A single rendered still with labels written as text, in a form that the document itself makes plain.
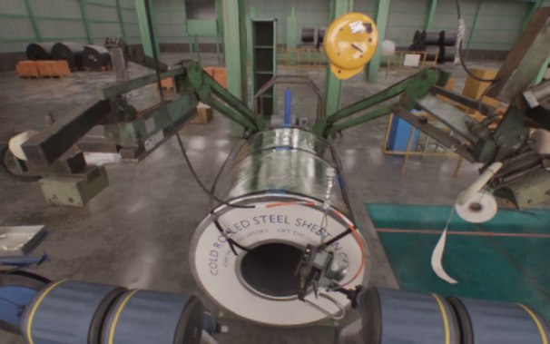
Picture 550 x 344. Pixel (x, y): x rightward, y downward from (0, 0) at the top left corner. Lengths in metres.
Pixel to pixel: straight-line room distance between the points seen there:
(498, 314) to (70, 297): 0.93
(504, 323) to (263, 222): 1.17
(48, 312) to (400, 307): 0.76
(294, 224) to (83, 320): 1.14
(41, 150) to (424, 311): 0.96
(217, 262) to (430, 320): 1.42
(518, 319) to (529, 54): 0.98
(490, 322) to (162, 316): 0.68
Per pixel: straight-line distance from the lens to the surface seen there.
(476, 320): 0.76
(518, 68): 1.43
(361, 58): 1.11
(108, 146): 1.31
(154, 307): 0.68
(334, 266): 1.61
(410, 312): 0.70
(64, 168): 1.46
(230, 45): 6.01
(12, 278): 2.23
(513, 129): 1.53
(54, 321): 0.78
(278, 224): 1.60
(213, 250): 1.82
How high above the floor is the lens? 2.15
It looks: 27 degrees down
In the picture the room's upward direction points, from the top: 1 degrees clockwise
